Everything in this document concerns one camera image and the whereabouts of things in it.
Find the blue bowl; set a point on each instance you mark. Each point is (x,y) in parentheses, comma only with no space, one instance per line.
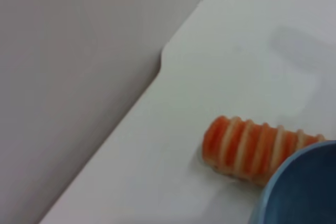
(304,187)

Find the orange striped toy bread roll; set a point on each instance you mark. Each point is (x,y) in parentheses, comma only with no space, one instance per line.
(244,148)

